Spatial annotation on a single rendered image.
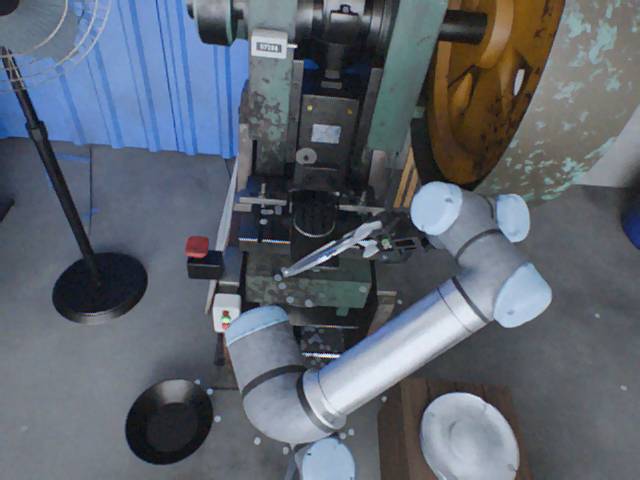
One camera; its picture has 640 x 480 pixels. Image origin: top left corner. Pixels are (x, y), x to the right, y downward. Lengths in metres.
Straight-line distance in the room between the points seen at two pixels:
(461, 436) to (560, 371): 0.89
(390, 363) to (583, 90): 0.54
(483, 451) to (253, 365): 0.97
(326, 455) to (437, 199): 0.68
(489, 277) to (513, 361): 1.65
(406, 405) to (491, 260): 1.01
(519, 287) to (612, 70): 0.43
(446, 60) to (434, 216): 0.90
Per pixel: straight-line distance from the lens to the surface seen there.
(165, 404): 1.90
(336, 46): 1.11
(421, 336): 0.63
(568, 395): 2.30
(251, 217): 1.45
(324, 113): 1.16
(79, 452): 1.92
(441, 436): 1.54
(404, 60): 1.06
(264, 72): 1.06
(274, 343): 0.76
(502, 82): 1.14
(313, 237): 1.30
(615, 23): 0.88
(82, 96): 2.81
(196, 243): 1.31
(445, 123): 1.39
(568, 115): 0.89
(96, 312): 2.13
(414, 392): 1.59
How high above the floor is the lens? 1.74
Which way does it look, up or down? 48 degrees down
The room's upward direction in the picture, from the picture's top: 9 degrees clockwise
